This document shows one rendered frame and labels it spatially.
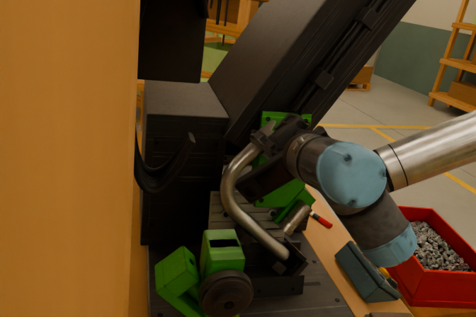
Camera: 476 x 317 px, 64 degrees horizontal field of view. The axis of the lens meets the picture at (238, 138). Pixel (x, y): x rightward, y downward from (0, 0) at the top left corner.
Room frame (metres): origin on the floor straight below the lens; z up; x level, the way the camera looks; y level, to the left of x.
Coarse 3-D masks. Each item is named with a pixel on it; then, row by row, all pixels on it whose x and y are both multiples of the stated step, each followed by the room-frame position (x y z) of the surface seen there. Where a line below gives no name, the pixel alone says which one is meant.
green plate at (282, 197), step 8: (264, 112) 0.77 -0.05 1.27; (272, 112) 0.78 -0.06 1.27; (280, 112) 0.79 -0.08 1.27; (264, 120) 0.77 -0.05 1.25; (280, 120) 0.78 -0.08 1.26; (256, 160) 0.79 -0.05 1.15; (264, 160) 0.75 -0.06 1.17; (288, 184) 0.75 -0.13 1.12; (296, 184) 0.76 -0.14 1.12; (304, 184) 0.76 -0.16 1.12; (272, 192) 0.74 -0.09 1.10; (280, 192) 0.74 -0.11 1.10; (288, 192) 0.75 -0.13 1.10; (296, 192) 0.76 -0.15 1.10; (264, 200) 0.73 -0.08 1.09; (272, 200) 0.74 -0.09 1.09; (280, 200) 0.74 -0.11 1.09; (288, 200) 0.75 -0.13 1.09
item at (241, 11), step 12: (216, 0) 3.56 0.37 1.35; (228, 0) 3.37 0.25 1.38; (240, 0) 3.35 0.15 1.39; (216, 12) 3.56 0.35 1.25; (228, 12) 3.51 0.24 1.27; (240, 12) 3.35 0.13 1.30; (252, 12) 3.68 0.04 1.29; (216, 24) 3.41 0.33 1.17; (228, 24) 3.40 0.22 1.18; (240, 24) 3.34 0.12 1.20; (204, 48) 3.53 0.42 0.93; (216, 48) 3.94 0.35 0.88; (228, 48) 3.88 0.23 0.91; (204, 60) 3.53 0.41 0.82; (216, 60) 3.47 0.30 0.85; (204, 72) 3.50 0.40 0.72
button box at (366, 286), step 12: (348, 252) 0.79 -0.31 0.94; (360, 252) 0.78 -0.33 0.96; (348, 264) 0.76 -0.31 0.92; (360, 264) 0.75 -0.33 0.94; (348, 276) 0.74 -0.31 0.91; (360, 276) 0.72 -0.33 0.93; (372, 276) 0.70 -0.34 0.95; (384, 276) 0.73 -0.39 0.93; (360, 288) 0.70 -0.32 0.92; (372, 288) 0.68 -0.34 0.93; (384, 288) 0.68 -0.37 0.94; (396, 288) 0.70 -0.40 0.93; (372, 300) 0.67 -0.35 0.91; (384, 300) 0.68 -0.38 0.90
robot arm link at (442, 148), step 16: (432, 128) 0.59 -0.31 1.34; (448, 128) 0.58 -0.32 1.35; (464, 128) 0.57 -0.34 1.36; (400, 144) 0.58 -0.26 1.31; (416, 144) 0.57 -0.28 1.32; (432, 144) 0.56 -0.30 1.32; (448, 144) 0.56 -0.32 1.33; (464, 144) 0.55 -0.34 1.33; (384, 160) 0.57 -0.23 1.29; (400, 160) 0.56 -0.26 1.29; (416, 160) 0.55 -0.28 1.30; (432, 160) 0.55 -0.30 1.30; (448, 160) 0.55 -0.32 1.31; (464, 160) 0.55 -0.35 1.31; (400, 176) 0.55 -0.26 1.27; (416, 176) 0.55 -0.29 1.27; (432, 176) 0.56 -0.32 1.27
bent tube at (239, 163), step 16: (240, 160) 0.70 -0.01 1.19; (224, 176) 0.69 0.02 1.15; (224, 192) 0.68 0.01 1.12; (224, 208) 0.68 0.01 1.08; (240, 208) 0.68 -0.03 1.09; (240, 224) 0.67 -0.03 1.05; (256, 224) 0.68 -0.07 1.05; (256, 240) 0.68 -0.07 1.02; (272, 240) 0.68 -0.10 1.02; (288, 256) 0.68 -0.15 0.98
